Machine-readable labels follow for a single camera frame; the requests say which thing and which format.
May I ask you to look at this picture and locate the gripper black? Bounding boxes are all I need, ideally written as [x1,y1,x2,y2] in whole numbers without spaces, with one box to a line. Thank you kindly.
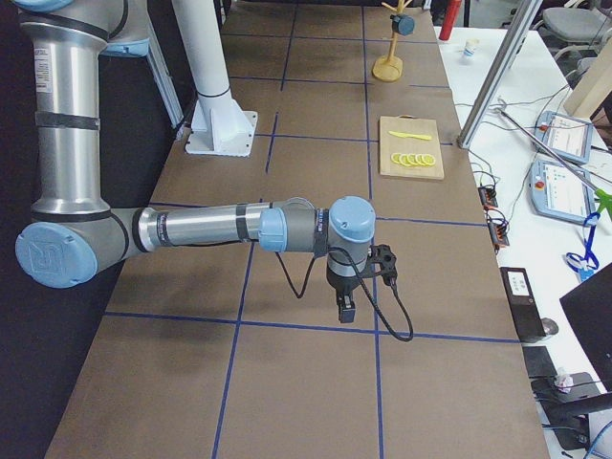
[327,272,361,323]

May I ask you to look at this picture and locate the teal mug yellow inside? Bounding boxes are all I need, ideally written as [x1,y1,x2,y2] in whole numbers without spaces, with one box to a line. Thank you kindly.
[390,14,415,36]

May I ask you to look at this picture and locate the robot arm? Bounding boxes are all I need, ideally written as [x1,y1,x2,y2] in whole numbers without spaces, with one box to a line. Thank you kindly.
[15,1,375,323]

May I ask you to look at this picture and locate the wooden cup rack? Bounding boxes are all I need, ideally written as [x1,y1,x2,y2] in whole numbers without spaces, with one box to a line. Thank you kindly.
[372,1,410,82]

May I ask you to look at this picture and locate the bamboo cutting board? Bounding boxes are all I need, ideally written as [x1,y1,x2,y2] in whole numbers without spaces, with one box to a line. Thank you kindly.
[379,116,445,181]

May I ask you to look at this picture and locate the orange connector hub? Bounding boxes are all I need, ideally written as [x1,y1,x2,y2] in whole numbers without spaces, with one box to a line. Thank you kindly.
[487,218,510,251]
[477,186,498,209]

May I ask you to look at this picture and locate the yellow plastic knife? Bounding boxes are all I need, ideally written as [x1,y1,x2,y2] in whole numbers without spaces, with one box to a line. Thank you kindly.
[387,130,433,141]

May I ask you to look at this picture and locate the black power adapter box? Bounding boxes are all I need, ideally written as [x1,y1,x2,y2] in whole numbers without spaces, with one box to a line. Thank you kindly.
[500,267,545,343]

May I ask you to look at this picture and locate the computer mouse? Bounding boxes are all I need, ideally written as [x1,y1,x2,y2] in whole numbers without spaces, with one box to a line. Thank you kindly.
[541,317,559,337]

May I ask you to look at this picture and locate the near teach pendant tablet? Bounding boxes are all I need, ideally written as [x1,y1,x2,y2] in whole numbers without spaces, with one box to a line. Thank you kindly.
[530,160,596,225]

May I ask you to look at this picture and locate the teach pendant tablet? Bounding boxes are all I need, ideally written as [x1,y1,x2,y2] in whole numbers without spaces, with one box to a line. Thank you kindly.
[535,111,594,165]
[530,160,596,225]

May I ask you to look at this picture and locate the black laptop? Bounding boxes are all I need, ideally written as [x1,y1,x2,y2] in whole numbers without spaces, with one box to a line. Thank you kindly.
[560,264,612,391]

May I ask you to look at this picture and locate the far teach pendant tablet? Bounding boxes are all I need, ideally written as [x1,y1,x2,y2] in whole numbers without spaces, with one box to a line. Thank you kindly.
[535,111,594,165]

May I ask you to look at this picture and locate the reacher grabber tool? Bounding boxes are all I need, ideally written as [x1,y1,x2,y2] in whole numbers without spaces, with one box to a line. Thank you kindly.
[496,108,612,214]

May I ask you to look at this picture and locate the red cylinder bottle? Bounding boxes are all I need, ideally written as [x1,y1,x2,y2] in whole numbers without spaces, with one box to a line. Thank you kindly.
[439,0,463,41]

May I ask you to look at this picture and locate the office chair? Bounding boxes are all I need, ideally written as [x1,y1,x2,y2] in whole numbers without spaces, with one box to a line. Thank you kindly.
[534,7,611,61]

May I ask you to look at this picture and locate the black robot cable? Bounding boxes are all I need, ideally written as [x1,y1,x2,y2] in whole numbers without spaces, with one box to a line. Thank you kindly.
[276,247,415,342]

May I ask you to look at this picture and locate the white pedestal column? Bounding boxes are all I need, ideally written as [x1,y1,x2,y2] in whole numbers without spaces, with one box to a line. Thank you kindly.
[172,0,258,157]

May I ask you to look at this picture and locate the blue lanyard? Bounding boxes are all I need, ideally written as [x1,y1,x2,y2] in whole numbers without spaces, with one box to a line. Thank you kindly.
[565,212,601,281]

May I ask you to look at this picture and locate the aluminium frame post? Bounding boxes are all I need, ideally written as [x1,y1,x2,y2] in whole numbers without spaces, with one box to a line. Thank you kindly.
[457,0,543,149]

